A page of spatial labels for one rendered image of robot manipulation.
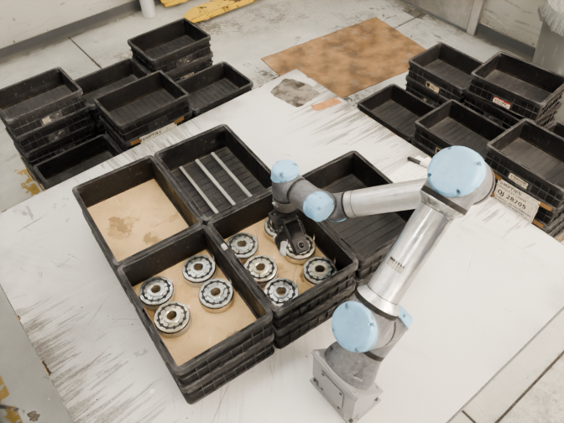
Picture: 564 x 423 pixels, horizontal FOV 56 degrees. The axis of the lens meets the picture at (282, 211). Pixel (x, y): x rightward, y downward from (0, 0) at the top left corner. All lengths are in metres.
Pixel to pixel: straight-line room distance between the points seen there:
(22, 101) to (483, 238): 2.43
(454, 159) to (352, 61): 2.92
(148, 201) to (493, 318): 1.21
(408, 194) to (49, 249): 1.29
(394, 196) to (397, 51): 2.90
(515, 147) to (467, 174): 1.56
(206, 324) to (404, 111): 2.01
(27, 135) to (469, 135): 2.27
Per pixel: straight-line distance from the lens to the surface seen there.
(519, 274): 1.95
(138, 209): 1.90
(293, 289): 1.58
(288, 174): 1.39
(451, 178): 1.20
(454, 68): 3.42
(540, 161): 2.72
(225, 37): 4.43
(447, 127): 2.95
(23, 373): 2.69
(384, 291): 1.25
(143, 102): 2.97
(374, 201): 1.43
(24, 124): 2.98
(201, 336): 1.56
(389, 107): 3.21
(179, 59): 3.19
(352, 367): 1.42
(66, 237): 2.08
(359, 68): 4.01
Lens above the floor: 2.18
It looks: 48 degrees down
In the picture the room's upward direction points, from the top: 2 degrees counter-clockwise
